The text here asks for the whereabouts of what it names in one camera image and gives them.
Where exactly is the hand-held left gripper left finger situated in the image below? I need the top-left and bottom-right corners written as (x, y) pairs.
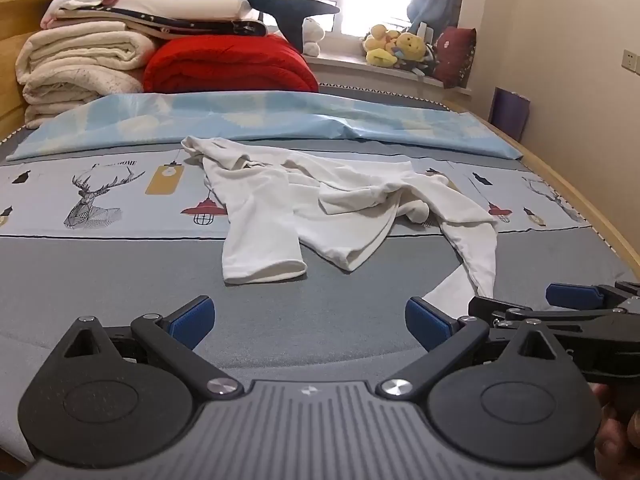
top-left (48, 296), bottom-right (246, 403)

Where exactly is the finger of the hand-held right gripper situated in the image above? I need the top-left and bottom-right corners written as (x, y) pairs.
top-left (546, 281), bottom-right (640, 312)
top-left (468, 296), bottom-right (608, 332)

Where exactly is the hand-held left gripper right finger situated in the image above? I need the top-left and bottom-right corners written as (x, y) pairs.
top-left (376, 296), bottom-right (576, 403)

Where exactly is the white long-sleeve garment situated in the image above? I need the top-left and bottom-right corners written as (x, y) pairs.
top-left (180, 136), bottom-right (501, 312)

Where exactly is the person's right hand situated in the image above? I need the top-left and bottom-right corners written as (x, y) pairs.
top-left (589, 382), bottom-right (640, 477)

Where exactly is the deer printed grey bed sheet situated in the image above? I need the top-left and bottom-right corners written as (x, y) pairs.
top-left (0, 85), bottom-right (640, 466)

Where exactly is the light blue patterned quilt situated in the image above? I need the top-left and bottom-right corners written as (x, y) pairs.
top-left (10, 91), bottom-right (524, 162)

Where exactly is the dark red patterned cushion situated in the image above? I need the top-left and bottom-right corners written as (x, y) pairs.
top-left (433, 26), bottom-right (479, 90)

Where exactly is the red folded quilt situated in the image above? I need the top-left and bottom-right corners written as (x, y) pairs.
top-left (142, 34), bottom-right (321, 95)

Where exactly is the white windowsill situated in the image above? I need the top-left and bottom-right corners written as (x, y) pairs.
top-left (303, 52), bottom-right (474, 97)

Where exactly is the yellow duck plush toy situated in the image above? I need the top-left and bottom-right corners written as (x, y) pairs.
top-left (362, 24), bottom-right (402, 67)

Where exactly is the white plush toy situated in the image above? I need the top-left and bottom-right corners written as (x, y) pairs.
top-left (301, 16), bottom-right (327, 57)

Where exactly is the white folded quilt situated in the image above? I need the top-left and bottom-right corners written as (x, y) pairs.
top-left (116, 0), bottom-right (257, 24)

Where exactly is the wooden bed frame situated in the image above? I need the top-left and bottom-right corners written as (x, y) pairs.
top-left (0, 0), bottom-right (640, 283)

